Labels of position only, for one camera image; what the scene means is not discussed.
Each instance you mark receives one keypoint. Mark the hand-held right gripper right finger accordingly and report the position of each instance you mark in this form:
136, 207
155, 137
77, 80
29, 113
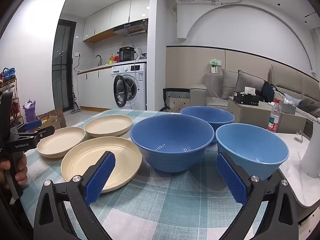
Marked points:
231, 177

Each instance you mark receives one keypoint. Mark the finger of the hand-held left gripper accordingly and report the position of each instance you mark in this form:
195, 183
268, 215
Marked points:
45, 130
33, 124

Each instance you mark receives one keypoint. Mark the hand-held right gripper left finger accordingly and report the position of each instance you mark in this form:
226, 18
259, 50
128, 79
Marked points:
100, 177

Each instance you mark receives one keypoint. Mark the large beige plate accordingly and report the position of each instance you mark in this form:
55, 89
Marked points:
82, 160

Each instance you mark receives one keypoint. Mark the large blue bowl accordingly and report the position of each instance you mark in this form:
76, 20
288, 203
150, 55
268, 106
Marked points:
172, 140

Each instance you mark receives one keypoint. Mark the person's left hand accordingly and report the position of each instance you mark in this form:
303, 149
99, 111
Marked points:
22, 172

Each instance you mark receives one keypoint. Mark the purple bag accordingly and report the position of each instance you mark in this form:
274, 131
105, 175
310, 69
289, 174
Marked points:
30, 112

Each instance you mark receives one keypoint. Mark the patterned cardboard sheet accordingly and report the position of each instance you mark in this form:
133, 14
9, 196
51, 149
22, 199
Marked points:
58, 113

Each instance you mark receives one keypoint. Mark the wooden shoe rack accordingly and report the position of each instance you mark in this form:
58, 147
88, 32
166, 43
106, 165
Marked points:
10, 85

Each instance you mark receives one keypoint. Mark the blue shoes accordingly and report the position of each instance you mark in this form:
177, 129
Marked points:
8, 73

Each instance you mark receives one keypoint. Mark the marble coffee table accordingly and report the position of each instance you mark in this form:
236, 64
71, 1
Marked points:
295, 175

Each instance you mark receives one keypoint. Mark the white kitchen base cabinet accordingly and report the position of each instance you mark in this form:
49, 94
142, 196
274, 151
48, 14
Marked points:
95, 90

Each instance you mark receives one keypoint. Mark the beige side cabinet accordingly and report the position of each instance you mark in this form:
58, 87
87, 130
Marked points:
250, 115

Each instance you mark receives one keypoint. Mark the dark glass door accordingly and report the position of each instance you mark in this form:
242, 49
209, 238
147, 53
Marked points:
62, 65

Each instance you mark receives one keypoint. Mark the teal checked tablecloth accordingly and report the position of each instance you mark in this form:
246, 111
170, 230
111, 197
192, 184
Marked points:
162, 205

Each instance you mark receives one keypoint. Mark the red cap water bottle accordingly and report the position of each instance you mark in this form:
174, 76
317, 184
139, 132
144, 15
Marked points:
273, 120

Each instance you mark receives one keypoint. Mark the black box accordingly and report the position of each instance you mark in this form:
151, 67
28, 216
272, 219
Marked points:
246, 99

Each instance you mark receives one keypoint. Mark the metal phone stand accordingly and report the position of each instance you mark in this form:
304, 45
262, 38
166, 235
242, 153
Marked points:
301, 137

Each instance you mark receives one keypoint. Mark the white electric kettle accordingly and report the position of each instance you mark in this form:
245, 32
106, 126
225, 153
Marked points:
312, 155

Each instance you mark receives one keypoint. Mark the grey sofa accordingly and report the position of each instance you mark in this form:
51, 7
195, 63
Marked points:
200, 95

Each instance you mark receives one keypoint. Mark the small white box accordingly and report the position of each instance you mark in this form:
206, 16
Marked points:
249, 90

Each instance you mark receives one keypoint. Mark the white washing machine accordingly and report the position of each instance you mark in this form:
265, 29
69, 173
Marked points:
140, 97

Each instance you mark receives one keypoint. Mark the kitchen faucet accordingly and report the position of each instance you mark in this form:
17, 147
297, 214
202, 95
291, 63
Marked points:
100, 60

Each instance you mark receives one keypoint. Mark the grey cushion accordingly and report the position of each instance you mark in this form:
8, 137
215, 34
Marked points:
228, 83
250, 83

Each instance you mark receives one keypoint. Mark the dark jacket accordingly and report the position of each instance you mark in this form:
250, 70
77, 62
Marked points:
268, 91

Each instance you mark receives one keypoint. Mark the black patterned chair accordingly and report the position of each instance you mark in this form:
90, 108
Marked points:
176, 97

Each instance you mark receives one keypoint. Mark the yellow bottle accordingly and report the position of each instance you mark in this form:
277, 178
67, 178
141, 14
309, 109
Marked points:
111, 59

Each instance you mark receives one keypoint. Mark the black pressure cooker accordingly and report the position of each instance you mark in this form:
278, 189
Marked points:
126, 53

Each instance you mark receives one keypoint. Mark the range hood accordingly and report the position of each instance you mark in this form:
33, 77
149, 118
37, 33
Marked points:
132, 27

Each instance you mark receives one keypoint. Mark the wall socket with green charger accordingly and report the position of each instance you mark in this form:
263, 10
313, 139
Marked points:
214, 66

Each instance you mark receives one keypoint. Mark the white wall cabinets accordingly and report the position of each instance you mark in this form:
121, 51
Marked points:
117, 15

